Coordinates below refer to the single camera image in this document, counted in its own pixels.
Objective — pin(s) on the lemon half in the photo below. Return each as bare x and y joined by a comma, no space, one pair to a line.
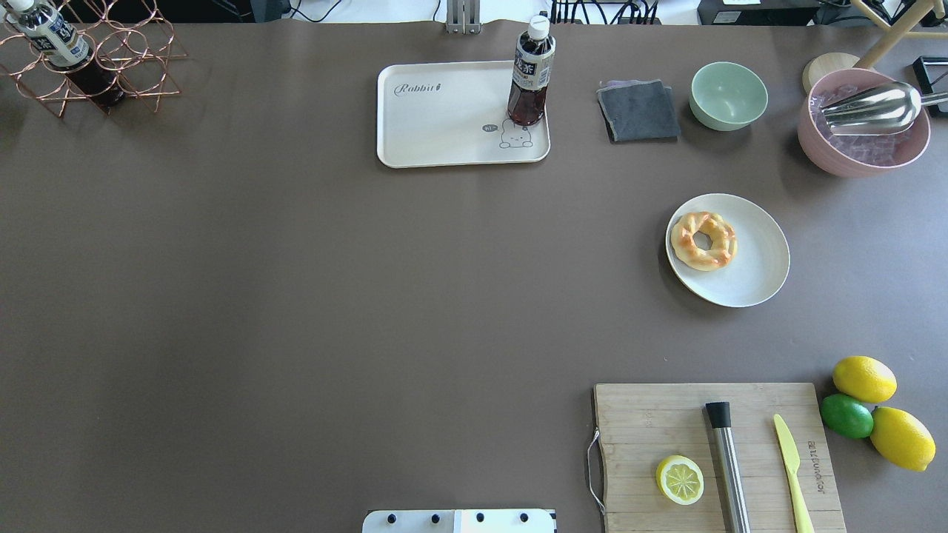
680,480

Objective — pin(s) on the dark tea bottle on tray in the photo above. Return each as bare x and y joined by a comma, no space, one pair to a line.
532,65

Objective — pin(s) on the steel muddler black tip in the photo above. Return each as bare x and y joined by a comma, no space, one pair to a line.
719,415

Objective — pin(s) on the grey folded cloth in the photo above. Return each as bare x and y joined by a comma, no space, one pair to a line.
638,110

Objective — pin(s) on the yellow lemon upper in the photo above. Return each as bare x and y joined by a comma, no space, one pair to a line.
864,378

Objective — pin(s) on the mint green bowl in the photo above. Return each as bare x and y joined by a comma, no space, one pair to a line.
727,96

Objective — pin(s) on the glazed twisted donut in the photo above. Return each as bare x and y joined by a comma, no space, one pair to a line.
704,241

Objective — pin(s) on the pink ribbed bowl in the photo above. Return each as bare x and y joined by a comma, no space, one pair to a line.
855,156

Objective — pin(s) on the white round plate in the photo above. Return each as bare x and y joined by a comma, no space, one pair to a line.
763,257

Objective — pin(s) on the green lime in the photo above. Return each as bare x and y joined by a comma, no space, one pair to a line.
847,416

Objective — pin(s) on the cream rabbit serving tray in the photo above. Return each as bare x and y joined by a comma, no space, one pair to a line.
446,114

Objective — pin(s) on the dark tea bottle in rack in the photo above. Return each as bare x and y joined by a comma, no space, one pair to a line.
65,50

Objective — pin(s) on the metal ice scoop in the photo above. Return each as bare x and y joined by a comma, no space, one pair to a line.
888,109

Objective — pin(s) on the aluminium frame post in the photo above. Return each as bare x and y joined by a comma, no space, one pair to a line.
463,17

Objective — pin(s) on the wooden cup tree stand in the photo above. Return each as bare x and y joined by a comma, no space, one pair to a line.
902,29

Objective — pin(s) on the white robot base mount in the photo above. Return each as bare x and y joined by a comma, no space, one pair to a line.
511,519

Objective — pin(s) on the black glass rack tray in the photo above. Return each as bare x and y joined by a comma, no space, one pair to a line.
931,74

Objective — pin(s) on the wooden cutting board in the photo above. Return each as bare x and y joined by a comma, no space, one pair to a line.
640,424

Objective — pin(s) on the yellow lemon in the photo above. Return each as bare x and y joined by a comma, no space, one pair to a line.
902,439
864,378

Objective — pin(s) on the yellow lemon lower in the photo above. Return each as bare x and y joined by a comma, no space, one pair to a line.
902,439

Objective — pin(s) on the copper wire bottle rack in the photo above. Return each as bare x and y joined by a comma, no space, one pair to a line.
131,39

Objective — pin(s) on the yellow plastic knife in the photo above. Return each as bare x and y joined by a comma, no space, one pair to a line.
792,463

